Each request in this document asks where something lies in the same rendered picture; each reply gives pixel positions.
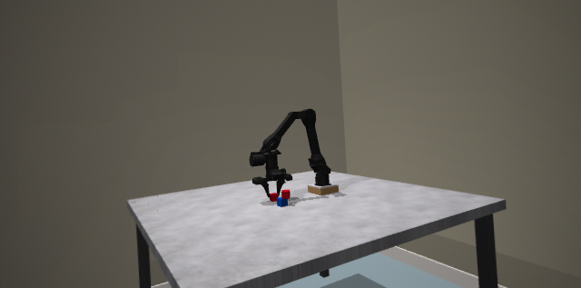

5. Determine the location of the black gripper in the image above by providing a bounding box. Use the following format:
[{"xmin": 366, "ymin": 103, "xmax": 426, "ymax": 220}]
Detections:
[{"xmin": 252, "ymin": 164, "xmax": 292, "ymax": 198}]

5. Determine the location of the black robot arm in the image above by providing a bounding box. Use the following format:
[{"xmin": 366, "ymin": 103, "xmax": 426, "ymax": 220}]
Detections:
[{"xmin": 250, "ymin": 109, "xmax": 331, "ymax": 186}]

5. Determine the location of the blue cube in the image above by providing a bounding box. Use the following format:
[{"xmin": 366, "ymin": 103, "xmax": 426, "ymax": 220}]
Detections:
[{"xmin": 277, "ymin": 197, "xmax": 288, "ymax": 207}]

